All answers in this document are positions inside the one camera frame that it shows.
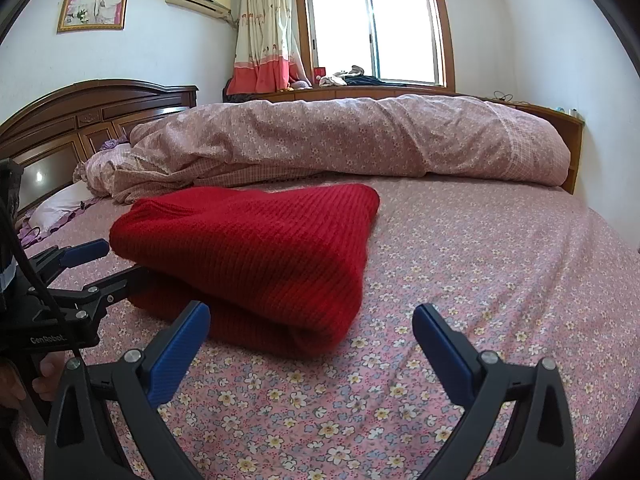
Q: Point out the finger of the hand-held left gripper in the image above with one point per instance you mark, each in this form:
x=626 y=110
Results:
x=85 y=251
x=120 y=282

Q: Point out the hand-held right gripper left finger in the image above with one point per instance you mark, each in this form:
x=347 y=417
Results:
x=172 y=360

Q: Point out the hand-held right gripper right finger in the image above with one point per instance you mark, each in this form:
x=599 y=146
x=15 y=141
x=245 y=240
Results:
x=445 y=355

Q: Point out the red knitted cardigan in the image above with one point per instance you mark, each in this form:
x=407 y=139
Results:
x=260 y=255

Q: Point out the dark clothes beside curtain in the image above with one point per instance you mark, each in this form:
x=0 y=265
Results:
x=240 y=91

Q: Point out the clothes pile on ledge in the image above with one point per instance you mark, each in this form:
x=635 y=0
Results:
x=350 y=79

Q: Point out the person's left hand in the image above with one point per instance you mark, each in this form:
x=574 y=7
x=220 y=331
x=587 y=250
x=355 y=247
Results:
x=47 y=375

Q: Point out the white and purple pillow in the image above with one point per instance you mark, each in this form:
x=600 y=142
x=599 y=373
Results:
x=57 y=205

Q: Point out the pink floral bed sheet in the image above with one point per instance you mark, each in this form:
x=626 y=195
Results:
x=450 y=285

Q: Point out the dark wooden headboard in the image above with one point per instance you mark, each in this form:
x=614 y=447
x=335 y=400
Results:
x=75 y=125

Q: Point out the pink floral quilt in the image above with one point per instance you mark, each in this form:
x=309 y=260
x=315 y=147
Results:
x=350 y=145

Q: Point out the cream and red curtain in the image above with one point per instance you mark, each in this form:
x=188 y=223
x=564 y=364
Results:
x=265 y=35

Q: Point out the wooden framed window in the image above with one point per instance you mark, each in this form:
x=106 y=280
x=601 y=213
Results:
x=375 y=30

